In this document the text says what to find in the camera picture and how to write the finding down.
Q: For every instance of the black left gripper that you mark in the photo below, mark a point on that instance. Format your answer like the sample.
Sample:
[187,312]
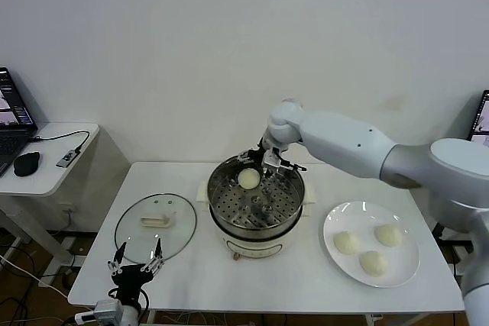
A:
[131,280]

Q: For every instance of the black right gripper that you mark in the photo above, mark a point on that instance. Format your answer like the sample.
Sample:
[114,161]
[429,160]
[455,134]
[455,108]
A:
[272,158]

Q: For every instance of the white steamed baozi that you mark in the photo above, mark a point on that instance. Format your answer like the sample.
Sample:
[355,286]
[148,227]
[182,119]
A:
[249,179]
[346,243]
[388,235]
[373,263]

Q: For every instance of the round glass lid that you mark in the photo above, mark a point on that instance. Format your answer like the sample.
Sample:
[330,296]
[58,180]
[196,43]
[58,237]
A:
[154,222]

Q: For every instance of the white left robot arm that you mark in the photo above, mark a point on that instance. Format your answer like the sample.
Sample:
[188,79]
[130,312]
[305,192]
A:
[130,314]

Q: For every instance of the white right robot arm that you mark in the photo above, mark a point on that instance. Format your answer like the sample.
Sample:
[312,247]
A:
[344,135]

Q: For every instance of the stainless steel steamer basket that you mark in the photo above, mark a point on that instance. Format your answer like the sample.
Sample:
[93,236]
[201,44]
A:
[219,188]

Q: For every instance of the white electric cooker pot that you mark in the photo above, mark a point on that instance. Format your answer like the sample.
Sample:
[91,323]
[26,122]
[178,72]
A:
[254,246]

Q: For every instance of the white round plate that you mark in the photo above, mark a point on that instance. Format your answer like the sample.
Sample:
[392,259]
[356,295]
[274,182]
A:
[344,219]

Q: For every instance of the white side table with mouse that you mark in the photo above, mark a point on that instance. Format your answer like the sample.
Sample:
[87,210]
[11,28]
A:
[57,184]

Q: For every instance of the grey usb hub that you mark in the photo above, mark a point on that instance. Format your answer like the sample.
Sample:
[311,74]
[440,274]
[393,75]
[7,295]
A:
[69,158]

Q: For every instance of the black computer mouse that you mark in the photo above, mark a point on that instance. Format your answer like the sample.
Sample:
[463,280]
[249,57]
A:
[26,163]

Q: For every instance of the black laptop beside mouse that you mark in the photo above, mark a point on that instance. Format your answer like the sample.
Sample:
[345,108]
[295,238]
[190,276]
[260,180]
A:
[11,139]

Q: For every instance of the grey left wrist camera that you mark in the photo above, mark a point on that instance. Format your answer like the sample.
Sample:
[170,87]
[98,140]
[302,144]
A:
[105,310]

